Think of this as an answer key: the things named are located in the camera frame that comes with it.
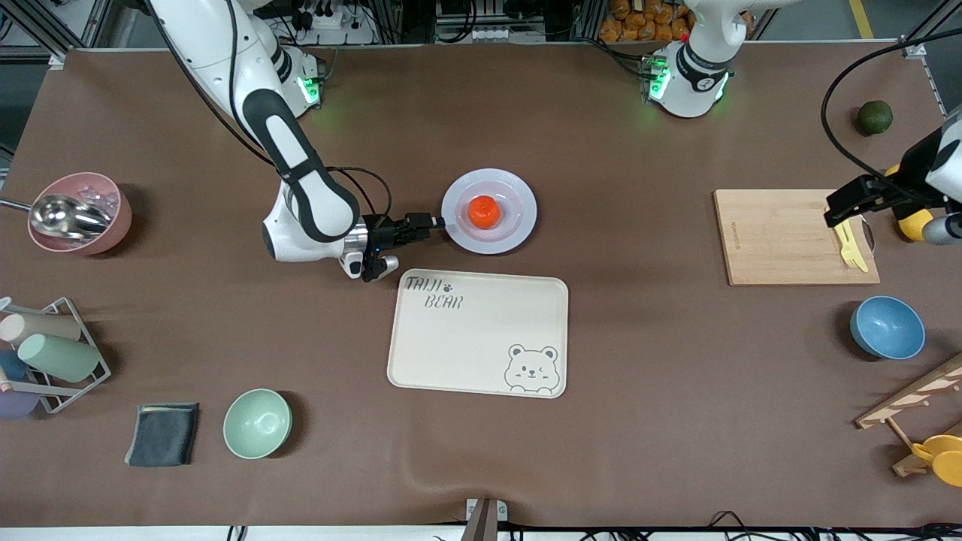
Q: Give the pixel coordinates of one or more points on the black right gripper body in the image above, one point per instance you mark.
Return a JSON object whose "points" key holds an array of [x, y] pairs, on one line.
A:
{"points": [[385, 231]]}

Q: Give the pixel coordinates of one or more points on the orange mandarin fruit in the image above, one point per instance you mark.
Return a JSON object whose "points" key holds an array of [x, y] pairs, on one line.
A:
{"points": [[485, 213]]}

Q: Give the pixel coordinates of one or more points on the pale blue round plate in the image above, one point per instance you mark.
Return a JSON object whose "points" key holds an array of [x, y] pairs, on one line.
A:
{"points": [[518, 188]]}

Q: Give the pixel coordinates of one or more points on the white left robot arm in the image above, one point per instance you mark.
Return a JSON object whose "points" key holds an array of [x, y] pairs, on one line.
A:
{"points": [[695, 75]]}

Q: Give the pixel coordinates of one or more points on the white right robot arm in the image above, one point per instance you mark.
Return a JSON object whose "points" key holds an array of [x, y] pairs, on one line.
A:
{"points": [[218, 45]]}

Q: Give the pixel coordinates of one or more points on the large yellow lemon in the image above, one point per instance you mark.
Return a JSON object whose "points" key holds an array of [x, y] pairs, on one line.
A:
{"points": [[913, 225]]}

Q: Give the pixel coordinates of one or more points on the yellow plastic fork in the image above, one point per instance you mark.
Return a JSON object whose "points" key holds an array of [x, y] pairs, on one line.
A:
{"points": [[851, 252]]}

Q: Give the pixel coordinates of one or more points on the dark green round fruit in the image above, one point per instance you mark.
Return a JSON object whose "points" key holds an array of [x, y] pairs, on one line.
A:
{"points": [[875, 118]]}

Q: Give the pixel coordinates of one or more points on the bamboo cutting board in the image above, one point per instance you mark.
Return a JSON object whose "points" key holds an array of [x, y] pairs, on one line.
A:
{"points": [[782, 240]]}

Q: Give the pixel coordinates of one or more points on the cream tray with bear print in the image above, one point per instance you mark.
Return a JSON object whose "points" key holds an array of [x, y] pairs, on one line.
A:
{"points": [[466, 346]]}

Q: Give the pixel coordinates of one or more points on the blue bowl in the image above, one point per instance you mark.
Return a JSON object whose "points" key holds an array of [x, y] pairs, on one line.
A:
{"points": [[887, 327]]}

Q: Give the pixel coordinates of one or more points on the wooden dish rack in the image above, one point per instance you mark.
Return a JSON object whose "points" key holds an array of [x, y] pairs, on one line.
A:
{"points": [[902, 398]]}

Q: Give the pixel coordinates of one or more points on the white power strip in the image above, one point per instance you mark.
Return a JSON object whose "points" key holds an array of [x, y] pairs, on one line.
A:
{"points": [[327, 19]]}

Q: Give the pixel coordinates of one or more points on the mint green bowl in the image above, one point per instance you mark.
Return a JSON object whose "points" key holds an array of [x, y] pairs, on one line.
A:
{"points": [[257, 424]]}

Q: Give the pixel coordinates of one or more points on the pink bowl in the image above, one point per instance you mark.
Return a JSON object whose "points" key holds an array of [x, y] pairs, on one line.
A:
{"points": [[113, 225]]}

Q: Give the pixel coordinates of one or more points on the yellow plastic cup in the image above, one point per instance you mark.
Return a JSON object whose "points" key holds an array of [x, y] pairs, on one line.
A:
{"points": [[947, 466]]}

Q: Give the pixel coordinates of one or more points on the pile of orange toy fruits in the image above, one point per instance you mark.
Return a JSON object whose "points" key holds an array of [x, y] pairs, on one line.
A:
{"points": [[639, 22]]}

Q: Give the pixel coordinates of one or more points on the dark grey folded cloth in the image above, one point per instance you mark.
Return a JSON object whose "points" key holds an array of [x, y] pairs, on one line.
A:
{"points": [[161, 434]]}

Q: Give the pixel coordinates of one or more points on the metal scoop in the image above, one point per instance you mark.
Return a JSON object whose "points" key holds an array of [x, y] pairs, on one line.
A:
{"points": [[68, 214]]}

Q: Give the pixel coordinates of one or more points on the mint green cup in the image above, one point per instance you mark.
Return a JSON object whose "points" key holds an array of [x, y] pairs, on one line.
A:
{"points": [[60, 357]]}

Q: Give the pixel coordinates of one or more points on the beige cup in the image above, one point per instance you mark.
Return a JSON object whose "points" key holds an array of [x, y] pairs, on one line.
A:
{"points": [[45, 327]]}

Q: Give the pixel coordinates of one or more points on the blue cup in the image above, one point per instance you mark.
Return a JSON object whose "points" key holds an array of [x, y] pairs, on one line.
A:
{"points": [[11, 366]]}

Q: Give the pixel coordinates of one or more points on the purple cup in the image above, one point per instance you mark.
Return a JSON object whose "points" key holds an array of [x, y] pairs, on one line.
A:
{"points": [[15, 404]]}

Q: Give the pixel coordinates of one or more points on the metal bracket mount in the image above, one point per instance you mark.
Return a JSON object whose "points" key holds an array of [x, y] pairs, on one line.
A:
{"points": [[483, 518]]}

